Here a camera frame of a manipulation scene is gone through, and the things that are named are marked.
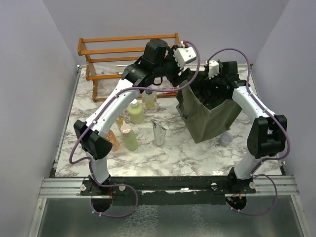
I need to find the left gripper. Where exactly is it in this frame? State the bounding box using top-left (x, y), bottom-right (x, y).
top-left (154, 46), bottom-right (191, 86)

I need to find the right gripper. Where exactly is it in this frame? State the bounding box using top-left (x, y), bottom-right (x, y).
top-left (199, 69), bottom-right (226, 99)

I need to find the green canvas bag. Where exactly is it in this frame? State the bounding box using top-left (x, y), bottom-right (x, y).
top-left (176, 71), bottom-right (241, 143)

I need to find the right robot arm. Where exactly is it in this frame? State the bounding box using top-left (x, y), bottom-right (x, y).
top-left (197, 60), bottom-right (290, 193)

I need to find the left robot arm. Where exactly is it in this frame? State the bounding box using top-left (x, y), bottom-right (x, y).
top-left (74, 39), bottom-right (200, 195)

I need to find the red white small box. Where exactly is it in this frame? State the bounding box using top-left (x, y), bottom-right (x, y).
top-left (163, 91), bottom-right (177, 95)

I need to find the small purple jar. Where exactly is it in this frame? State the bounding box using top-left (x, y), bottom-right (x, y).
top-left (219, 132), bottom-right (234, 147)

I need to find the green lotion bottle white cap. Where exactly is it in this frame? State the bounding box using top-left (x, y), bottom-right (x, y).
top-left (128, 99), bottom-right (144, 124)

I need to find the silver foil pouch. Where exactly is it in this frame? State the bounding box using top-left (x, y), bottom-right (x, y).
top-left (152, 121), bottom-right (167, 147)

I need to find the small amber bottle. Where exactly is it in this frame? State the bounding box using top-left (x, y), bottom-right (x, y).
top-left (116, 112), bottom-right (125, 128)

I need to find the orange wooden shelf rack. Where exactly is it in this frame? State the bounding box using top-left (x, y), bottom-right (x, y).
top-left (77, 33), bottom-right (180, 102)

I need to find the green bottle beige cap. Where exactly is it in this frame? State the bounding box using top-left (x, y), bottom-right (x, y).
top-left (120, 122), bottom-right (138, 151)

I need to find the pink orange bottle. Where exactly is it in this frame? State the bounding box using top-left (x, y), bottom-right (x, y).
top-left (106, 129), bottom-right (120, 152)

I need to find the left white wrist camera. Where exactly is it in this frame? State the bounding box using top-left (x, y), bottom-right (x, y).
top-left (174, 47), bottom-right (197, 69)

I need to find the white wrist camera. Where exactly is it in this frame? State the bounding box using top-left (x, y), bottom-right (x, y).
top-left (174, 47), bottom-right (197, 69)
top-left (207, 60), bottom-right (220, 79)

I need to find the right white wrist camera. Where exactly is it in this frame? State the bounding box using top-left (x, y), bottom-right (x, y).
top-left (207, 60), bottom-right (220, 79)

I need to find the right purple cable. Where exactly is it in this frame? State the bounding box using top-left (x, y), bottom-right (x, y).
top-left (207, 47), bottom-right (291, 215)

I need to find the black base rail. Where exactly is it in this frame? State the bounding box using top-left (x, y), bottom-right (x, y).
top-left (80, 176), bottom-right (256, 206)

